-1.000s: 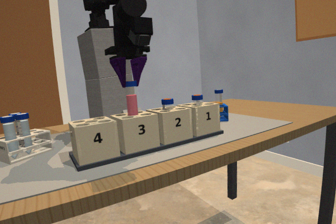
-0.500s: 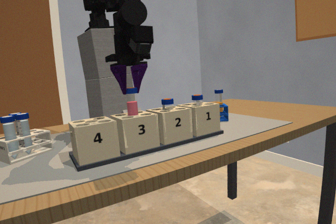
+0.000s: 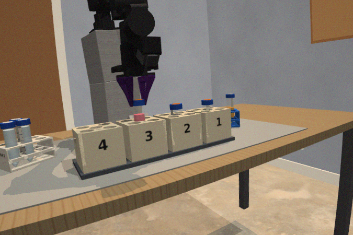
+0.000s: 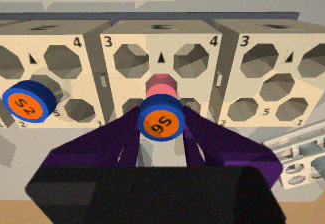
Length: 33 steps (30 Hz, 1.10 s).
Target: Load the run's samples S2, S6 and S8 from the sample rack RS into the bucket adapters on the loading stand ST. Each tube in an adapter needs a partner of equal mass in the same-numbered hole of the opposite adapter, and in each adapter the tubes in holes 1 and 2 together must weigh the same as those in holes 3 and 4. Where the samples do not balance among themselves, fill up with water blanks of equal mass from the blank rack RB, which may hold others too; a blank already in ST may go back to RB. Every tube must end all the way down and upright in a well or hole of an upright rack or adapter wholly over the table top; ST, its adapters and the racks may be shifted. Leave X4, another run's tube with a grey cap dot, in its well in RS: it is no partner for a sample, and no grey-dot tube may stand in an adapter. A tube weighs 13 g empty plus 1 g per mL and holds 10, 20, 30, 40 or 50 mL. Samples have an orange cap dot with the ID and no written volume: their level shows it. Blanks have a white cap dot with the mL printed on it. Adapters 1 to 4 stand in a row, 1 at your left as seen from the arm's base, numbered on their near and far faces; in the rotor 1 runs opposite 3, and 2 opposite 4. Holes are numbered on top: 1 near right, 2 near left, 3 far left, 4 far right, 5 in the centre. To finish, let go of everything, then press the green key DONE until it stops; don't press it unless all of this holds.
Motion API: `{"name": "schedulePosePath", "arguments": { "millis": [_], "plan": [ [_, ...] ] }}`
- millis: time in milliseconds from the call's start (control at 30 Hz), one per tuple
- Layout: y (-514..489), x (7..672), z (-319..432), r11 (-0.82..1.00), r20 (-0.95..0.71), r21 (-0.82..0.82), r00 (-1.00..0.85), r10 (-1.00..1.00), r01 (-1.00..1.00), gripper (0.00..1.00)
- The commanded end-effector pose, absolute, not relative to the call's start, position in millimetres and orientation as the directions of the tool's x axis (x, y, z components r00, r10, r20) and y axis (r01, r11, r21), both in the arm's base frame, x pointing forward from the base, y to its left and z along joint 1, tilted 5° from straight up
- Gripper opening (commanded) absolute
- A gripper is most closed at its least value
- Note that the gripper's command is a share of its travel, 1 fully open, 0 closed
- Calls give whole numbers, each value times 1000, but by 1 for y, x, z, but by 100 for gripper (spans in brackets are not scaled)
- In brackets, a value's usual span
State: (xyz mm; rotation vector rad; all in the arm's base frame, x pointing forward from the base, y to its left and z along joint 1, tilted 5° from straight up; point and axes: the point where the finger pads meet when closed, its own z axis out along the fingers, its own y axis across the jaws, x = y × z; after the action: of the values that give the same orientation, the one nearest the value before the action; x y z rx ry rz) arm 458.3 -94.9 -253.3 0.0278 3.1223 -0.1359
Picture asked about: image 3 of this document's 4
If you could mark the grey flat mat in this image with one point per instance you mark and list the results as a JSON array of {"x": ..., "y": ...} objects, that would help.
[{"x": 58, "y": 179}]

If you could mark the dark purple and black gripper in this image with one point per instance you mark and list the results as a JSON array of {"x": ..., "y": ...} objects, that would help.
[{"x": 125, "y": 81}]

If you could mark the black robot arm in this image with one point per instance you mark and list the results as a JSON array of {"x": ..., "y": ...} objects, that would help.
[{"x": 137, "y": 25}]

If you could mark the white tube rack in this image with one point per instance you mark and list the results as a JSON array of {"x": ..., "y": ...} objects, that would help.
[{"x": 43, "y": 151}]

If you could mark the blue tube rack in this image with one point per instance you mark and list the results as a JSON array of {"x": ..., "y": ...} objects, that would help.
[{"x": 236, "y": 119}]

